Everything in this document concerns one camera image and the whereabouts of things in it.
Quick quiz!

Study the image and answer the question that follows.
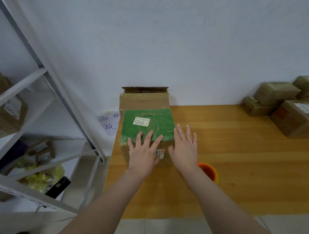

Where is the yellow plastic bag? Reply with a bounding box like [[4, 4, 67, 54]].
[[19, 163, 66, 194]]

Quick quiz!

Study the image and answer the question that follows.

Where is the small open-flap cardboard box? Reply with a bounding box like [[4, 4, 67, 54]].
[[254, 82, 302, 107]]

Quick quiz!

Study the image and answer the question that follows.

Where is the white paper wall sign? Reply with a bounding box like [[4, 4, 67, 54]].
[[97, 111, 121, 137]]

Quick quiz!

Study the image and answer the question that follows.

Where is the box barcode label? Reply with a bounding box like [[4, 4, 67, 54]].
[[241, 95, 279, 117]]

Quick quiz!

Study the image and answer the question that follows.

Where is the blue orange tape dispenser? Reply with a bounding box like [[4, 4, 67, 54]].
[[197, 161, 219, 184]]

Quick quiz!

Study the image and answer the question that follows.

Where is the black mobile phone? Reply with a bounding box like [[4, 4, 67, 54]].
[[45, 176, 71, 199]]

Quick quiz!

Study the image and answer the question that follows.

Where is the person's left forearm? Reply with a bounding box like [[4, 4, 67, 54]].
[[60, 171, 145, 234]]

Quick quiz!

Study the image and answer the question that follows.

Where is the person's left hand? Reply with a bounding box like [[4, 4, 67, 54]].
[[127, 129, 164, 182]]

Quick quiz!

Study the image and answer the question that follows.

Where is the large worn shelf carton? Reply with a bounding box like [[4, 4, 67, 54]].
[[0, 72, 29, 139]]

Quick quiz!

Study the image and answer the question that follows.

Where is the grey metal shelf rack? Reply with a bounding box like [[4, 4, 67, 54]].
[[0, 0, 107, 215]]

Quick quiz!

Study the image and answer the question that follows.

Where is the wooden table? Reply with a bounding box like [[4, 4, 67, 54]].
[[104, 104, 309, 220]]

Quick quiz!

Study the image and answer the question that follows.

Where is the stack of cardboard boxes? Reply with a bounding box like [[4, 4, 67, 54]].
[[119, 86, 171, 112]]

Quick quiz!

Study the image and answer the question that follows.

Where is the cube red-printed cardboard box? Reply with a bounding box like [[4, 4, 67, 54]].
[[270, 100, 309, 139]]

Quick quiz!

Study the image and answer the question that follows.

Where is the small open carton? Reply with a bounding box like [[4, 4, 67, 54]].
[[26, 140, 55, 165]]

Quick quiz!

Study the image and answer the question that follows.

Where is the person's right hand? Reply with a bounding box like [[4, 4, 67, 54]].
[[168, 123, 199, 176]]

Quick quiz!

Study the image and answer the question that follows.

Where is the person's right forearm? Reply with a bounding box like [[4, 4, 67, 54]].
[[183, 166, 271, 234]]

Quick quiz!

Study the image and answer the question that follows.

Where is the large green-printed cardboard box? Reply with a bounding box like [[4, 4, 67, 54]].
[[119, 108, 176, 168]]

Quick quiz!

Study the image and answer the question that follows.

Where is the dark blue bag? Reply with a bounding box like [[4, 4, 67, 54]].
[[0, 140, 27, 168]]

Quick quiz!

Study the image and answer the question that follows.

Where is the squat red-printed cardboard box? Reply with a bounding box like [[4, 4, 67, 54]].
[[293, 76, 309, 101]]

